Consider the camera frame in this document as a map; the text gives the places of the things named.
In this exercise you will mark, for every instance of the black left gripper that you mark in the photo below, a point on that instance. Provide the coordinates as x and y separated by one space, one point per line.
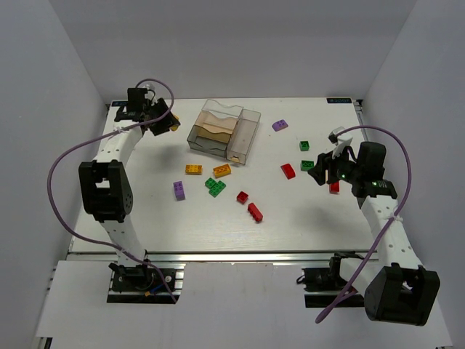
161 118

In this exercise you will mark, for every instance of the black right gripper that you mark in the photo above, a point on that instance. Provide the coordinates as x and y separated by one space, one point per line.
325 169

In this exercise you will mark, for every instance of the yellow 2x4 lego brick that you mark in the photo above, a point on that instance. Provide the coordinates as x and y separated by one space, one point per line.
193 169

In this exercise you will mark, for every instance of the yellow upside-down lego brick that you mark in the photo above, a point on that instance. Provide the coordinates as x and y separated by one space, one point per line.
221 171

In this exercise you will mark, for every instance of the yellow rounded lego brick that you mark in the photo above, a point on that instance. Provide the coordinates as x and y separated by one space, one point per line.
176 124

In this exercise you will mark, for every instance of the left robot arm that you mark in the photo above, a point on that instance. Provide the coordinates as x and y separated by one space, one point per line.
105 188

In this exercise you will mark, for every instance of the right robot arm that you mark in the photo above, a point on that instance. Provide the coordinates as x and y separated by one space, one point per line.
399 289

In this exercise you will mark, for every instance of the green upside-down 2x3 lego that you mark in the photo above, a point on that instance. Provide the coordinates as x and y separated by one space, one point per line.
306 165

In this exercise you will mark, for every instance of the red lego brick far right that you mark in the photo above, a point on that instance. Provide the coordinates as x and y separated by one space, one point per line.
334 188

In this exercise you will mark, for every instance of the green upside-down 2x2 lego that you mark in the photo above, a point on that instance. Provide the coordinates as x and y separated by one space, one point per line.
304 145

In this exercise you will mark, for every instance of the red curved lego brick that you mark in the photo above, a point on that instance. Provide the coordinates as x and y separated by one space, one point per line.
288 171

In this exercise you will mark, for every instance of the dark label sticker left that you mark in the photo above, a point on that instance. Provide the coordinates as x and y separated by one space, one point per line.
118 104

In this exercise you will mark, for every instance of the dark label sticker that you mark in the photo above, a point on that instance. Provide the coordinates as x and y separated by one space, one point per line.
338 100
118 104

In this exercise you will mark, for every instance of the clear stepped organizer tray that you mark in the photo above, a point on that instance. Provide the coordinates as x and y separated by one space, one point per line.
214 128

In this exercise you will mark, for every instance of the purple sloped lego brick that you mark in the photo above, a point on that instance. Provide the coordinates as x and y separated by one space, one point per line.
279 125

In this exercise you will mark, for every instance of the dark label sticker right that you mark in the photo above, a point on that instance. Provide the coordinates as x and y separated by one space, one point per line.
338 100

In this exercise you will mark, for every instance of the purple 2x4 lego brick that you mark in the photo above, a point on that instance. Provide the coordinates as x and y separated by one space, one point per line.
179 190

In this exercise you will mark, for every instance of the red 2x4 lego on side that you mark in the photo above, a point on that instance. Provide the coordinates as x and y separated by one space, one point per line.
255 213

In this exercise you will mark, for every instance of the green 2x2 lego brick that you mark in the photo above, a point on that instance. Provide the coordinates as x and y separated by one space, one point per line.
210 183

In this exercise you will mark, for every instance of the red 2x2 lego brick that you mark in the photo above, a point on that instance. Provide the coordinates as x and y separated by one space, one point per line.
242 197

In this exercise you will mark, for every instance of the clear long drawer box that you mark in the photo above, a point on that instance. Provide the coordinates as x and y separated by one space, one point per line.
243 136

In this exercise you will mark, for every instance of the green 2x4 lego brick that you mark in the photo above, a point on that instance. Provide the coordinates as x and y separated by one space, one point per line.
216 189

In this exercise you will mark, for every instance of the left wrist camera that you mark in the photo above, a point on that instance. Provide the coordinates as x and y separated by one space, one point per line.
150 91

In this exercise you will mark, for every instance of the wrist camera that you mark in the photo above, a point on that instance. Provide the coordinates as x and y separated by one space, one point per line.
150 91
341 138

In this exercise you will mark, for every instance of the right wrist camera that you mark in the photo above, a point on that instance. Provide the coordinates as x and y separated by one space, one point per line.
341 138

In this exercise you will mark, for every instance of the aluminium right side rail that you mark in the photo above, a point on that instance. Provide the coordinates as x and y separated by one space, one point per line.
358 105

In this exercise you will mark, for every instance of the aluminium rail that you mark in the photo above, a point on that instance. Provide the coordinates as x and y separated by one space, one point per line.
358 105
213 257

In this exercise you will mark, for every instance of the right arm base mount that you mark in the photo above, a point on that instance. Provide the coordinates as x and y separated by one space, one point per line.
321 285

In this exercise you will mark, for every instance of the aluminium front rail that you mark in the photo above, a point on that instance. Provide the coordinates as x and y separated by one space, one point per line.
213 257

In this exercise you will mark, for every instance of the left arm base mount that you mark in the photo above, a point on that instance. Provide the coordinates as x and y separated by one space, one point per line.
141 285

